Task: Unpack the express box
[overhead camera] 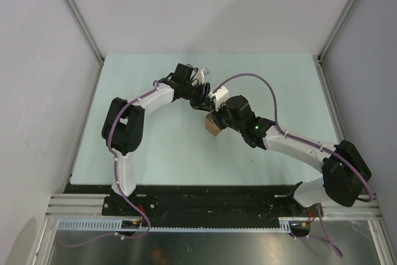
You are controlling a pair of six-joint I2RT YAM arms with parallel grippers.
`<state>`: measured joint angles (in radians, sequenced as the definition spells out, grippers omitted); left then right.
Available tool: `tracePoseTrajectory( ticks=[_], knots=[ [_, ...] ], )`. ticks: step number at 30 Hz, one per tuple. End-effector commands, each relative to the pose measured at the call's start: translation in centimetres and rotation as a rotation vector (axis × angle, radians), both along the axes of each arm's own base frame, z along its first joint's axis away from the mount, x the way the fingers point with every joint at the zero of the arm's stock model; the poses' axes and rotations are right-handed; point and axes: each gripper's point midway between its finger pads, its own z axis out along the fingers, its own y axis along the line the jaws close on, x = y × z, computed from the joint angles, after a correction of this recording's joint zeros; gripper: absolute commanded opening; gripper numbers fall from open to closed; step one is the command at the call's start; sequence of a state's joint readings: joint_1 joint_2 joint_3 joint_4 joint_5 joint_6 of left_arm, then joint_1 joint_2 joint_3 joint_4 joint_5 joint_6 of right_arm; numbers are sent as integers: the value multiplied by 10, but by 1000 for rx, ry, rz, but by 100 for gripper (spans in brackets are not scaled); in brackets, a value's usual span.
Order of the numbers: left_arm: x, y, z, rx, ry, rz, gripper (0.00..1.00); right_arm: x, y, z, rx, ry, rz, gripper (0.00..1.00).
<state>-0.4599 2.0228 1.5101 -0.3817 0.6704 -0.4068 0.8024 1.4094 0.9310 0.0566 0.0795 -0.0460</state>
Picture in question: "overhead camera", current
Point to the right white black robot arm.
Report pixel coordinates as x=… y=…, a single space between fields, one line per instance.
x=344 y=172

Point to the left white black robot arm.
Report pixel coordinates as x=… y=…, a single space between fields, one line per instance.
x=124 y=123

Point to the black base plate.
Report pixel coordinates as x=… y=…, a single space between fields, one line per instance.
x=204 y=208

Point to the brown cardboard express box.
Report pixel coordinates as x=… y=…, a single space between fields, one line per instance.
x=211 y=126

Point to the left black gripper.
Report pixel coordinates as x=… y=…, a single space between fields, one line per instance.
x=203 y=102

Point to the aluminium front rail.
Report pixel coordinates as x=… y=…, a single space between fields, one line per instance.
x=94 y=205

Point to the right aluminium side rail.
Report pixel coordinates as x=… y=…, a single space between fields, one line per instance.
x=330 y=100

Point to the right aluminium corner post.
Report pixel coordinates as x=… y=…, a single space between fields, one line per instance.
x=337 y=28

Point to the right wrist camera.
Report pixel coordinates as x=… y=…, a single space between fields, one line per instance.
x=221 y=95

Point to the left aluminium corner post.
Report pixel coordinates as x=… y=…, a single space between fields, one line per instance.
x=83 y=27

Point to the aluminium corner post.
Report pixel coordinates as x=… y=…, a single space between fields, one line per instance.
x=83 y=27
x=337 y=28

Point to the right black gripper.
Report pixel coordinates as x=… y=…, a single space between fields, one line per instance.
x=216 y=115

